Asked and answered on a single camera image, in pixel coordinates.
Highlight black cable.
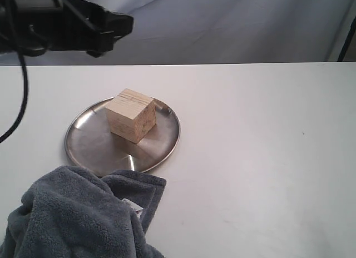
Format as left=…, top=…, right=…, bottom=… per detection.
left=0, top=0, right=30, bottom=144

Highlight round stainless steel plate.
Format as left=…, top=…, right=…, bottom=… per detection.
left=64, top=98, right=181, bottom=177

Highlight light wooden cube block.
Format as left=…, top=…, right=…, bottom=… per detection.
left=105, top=88, right=156, bottom=144

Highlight grey backdrop curtain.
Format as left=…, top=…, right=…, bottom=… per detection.
left=0, top=0, right=356, bottom=66

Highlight white clothing label tag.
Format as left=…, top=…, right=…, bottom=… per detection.
left=122, top=199, right=144, bottom=215

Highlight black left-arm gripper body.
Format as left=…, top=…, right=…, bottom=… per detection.
left=1, top=0, right=134, bottom=57

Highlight grey-blue fleece towel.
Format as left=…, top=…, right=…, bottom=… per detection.
left=1, top=166, right=166, bottom=257

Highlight black metal frame post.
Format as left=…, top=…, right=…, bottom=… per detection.
left=337, top=8, right=355, bottom=62

